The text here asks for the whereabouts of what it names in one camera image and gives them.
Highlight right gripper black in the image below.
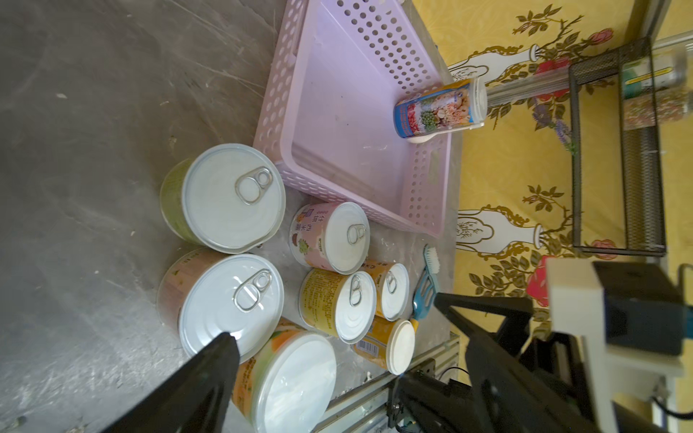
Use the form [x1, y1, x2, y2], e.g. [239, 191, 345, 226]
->
[434, 293, 595, 421]

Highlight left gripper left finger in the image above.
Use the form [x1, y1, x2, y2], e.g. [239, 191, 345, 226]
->
[105, 332, 240, 432]

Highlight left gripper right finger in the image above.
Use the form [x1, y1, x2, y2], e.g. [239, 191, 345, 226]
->
[466, 332, 599, 432]

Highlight orange can plastic lid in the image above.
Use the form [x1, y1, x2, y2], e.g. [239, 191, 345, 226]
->
[232, 319, 337, 432]

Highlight small yellow can plastic lid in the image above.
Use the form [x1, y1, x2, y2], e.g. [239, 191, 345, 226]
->
[351, 316, 417, 377]

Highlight tall yellow can plastic lid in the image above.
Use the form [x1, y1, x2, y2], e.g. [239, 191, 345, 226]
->
[393, 79, 488, 144]

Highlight purple plastic basket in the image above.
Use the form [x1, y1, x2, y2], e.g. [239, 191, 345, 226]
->
[254, 1, 451, 237]

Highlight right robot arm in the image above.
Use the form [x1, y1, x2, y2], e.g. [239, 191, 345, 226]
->
[387, 293, 598, 432]

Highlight teal brush white bristles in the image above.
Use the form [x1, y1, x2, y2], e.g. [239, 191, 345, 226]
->
[422, 245, 440, 275]

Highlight orange label tin can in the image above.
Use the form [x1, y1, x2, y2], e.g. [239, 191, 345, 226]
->
[361, 260, 410, 321]

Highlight yellow label tin can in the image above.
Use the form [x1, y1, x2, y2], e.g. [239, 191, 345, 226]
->
[299, 269, 377, 345]

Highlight spice jar white lid front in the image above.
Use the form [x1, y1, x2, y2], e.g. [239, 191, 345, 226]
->
[623, 87, 692, 131]

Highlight spice jar white lid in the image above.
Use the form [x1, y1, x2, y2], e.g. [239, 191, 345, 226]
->
[621, 49, 688, 99]
[623, 87, 692, 131]

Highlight spice jar white lid rear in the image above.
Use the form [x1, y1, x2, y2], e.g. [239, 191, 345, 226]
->
[621, 49, 688, 99]

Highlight blue garden fork yellow handle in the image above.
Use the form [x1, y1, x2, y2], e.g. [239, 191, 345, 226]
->
[413, 267, 439, 321]

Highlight black wire wall basket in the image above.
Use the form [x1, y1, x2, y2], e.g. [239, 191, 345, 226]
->
[567, 36, 668, 258]

